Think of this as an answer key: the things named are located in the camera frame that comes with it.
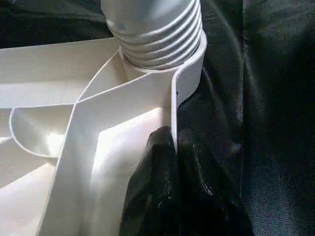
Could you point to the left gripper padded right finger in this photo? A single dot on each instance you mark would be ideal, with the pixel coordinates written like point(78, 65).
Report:
point(206, 206)

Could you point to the black work mat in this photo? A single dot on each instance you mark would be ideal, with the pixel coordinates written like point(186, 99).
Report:
point(275, 98)

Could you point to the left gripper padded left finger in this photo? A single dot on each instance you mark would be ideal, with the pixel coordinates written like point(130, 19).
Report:
point(152, 196)

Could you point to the white plastic table top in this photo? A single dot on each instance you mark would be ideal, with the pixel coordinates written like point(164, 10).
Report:
point(49, 73)

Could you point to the white plastic table leg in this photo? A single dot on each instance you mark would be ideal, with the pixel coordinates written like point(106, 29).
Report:
point(152, 24)

